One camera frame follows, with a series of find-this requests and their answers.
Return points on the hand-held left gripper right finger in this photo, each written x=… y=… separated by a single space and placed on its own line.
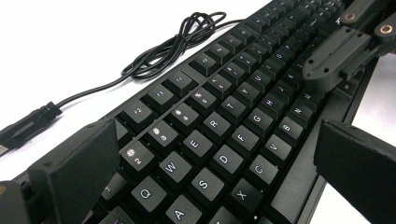
x=358 y=168

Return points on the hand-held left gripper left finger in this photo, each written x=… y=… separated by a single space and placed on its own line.
x=74 y=174

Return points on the black computer keyboard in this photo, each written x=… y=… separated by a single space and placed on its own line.
x=230 y=161

